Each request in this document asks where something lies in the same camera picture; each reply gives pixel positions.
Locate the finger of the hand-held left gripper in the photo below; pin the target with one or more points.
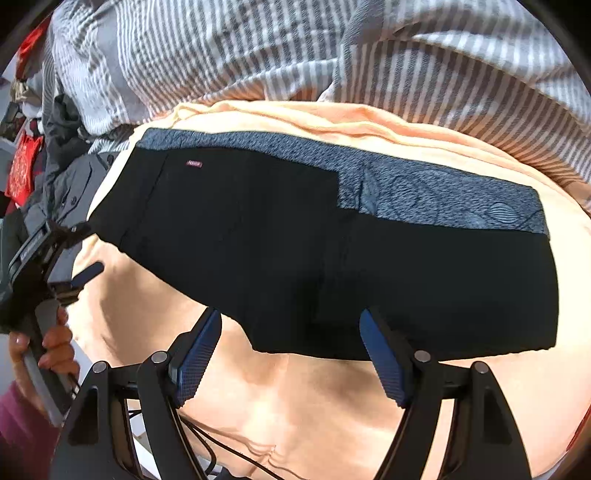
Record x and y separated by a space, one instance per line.
69 233
87 274

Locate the grey buttoned jacket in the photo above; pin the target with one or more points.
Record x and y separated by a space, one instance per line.
69 189

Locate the grey striped duvet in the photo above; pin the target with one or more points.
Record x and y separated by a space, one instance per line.
277 46

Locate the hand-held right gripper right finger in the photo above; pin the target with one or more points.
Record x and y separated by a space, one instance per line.
383 360

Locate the person's left hand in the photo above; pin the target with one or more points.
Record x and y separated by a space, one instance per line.
60 346

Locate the red patterned cushion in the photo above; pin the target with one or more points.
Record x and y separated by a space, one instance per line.
25 170

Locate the dark grey jacket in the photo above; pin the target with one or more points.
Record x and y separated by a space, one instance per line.
62 134

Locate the person's left forearm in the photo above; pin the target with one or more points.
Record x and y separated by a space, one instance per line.
21 438

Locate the peach blanket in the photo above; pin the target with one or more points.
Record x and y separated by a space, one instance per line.
300 406

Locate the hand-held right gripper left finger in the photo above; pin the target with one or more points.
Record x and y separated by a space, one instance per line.
198 360

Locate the blue leaf-patterned cloth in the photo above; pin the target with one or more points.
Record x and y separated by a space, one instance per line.
415 194

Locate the black pants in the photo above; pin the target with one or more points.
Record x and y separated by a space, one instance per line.
277 254

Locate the red cloth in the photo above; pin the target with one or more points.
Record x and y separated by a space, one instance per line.
32 46

